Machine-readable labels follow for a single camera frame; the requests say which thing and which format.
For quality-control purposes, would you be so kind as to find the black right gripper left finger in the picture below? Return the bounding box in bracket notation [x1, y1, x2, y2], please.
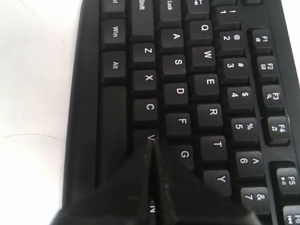
[51, 141, 155, 225]

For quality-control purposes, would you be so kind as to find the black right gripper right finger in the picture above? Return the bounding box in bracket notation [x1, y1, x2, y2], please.
[153, 139, 259, 225]

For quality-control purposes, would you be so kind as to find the black Acer keyboard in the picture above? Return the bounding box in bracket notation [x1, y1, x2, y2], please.
[62, 0, 300, 225]

